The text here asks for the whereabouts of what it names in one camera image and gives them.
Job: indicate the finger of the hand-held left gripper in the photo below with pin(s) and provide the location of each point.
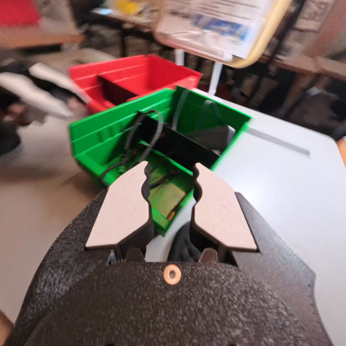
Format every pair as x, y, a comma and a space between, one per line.
54, 77
29, 92

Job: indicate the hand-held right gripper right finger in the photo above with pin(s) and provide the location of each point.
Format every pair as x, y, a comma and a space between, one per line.
221, 213

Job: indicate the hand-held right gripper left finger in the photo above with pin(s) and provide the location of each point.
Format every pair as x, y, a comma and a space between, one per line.
119, 210

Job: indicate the green plastic bin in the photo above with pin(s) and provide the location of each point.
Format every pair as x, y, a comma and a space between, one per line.
89, 137

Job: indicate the person's left hand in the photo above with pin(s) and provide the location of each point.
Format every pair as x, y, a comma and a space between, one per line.
19, 115

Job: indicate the tan flat pack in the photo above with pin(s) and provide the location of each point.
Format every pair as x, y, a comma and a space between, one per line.
167, 197

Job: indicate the black bin divider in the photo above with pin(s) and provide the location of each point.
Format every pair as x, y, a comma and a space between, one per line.
183, 151
116, 92

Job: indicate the wooden office desk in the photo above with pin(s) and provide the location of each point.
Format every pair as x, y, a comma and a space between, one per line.
108, 16

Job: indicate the grey tape strip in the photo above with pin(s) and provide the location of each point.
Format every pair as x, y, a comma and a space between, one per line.
278, 141

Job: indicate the yellow box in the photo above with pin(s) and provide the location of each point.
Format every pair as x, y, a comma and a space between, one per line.
128, 6

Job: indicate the wooden clipboard with paper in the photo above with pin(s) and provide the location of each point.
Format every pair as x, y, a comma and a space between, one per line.
216, 27

